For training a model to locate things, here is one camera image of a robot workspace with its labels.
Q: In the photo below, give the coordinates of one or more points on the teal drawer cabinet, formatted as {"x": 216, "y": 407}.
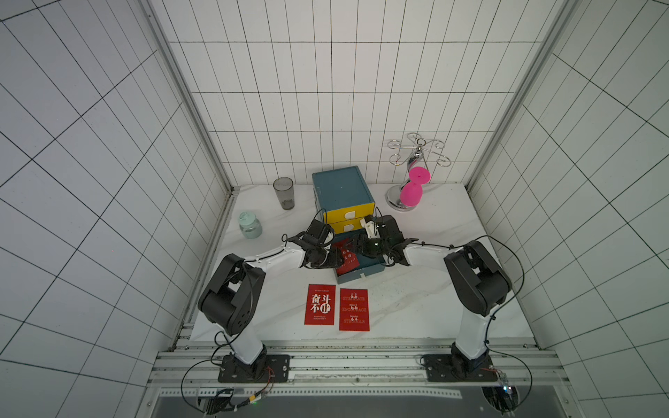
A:
{"x": 338, "y": 188}

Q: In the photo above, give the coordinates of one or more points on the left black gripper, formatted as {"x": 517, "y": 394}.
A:
{"x": 334, "y": 260}

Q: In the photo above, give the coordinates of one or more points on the yellow drawer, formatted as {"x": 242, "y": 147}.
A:
{"x": 349, "y": 213}
{"x": 347, "y": 225}

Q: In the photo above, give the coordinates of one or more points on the red postcard stimulate text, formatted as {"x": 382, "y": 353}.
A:
{"x": 354, "y": 310}

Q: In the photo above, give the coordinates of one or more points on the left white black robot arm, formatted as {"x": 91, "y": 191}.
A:
{"x": 232, "y": 295}

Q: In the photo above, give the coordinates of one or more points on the grey translucent cup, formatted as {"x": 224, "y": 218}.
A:
{"x": 284, "y": 190}

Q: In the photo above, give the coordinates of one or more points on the aluminium mounting rail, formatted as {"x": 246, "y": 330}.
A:
{"x": 336, "y": 367}

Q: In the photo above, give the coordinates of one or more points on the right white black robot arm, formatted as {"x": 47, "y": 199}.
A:
{"x": 480, "y": 283}

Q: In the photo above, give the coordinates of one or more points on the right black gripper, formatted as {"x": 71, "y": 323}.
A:
{"x": 369, "y": 246}

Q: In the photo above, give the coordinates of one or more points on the red postcard small white text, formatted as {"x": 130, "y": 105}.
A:
{"x": 350, "y": 259}

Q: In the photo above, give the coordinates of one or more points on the pink hourglass cup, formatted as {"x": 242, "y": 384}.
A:
{"x": 412, "y": 193}

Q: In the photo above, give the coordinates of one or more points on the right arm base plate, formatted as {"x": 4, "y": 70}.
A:
{"x": 460, "y": 366}

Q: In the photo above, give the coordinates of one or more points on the mint green jar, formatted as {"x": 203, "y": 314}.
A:
{"x": 250, "y": 226}

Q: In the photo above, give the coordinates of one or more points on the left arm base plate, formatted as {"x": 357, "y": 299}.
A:
{"x": 272, "y": 368}

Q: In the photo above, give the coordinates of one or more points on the chrome cup rack stand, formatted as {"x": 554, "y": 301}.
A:
{"x": 413, "y": 155}

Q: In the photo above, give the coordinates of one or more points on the teal drawer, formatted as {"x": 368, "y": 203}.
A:
{"x": 368, "y": 266}

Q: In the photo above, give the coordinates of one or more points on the red postcard white characters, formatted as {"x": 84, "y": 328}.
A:
{"x": 321, "y": 305}

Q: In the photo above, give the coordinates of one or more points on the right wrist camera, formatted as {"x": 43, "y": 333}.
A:
{"x": 371, "y": 229}

